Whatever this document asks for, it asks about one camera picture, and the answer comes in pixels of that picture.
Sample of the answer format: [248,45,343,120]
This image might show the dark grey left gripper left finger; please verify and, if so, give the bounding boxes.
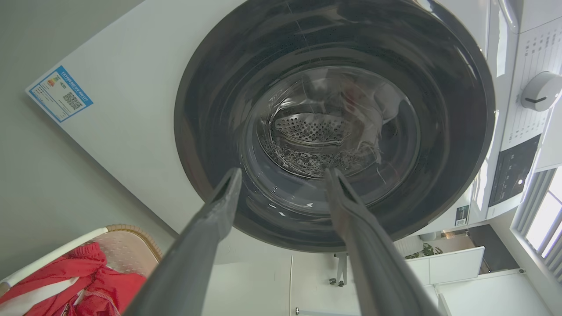
[124,168,243,316]

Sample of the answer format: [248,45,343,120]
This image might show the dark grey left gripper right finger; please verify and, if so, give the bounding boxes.
[324,168,442,316]

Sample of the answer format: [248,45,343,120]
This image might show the white perforated laundry basket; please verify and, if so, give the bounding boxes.
[0,224,163,316]

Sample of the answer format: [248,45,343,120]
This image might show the metal stand leg with caster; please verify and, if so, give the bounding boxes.
[329,252,349,287]

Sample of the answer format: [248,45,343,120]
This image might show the green potted plant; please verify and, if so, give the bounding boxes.
[405,244,444,259]

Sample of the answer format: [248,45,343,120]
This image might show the low white partition panel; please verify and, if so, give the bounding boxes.
[406,246,486,285]

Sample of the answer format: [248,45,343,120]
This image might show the red garment with white stripes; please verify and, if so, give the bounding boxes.
[0,242,147,316]

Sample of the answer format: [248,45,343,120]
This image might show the tall white partition panel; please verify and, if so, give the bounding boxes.
[435,269,554,316]

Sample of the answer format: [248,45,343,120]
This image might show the round dark glass washer door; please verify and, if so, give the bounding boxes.
[174,0,496,253]

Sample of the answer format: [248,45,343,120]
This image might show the white front-load washing machine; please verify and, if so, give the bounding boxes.
[25,0,562,265]

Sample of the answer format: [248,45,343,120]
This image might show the white window blinds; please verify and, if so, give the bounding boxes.
[510,167,562,281]

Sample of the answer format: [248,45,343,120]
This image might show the blue energy label sticker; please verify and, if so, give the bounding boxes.
[25,65,94,123]

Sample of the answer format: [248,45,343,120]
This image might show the white round control knob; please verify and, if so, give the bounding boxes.
[521,72,562,111]

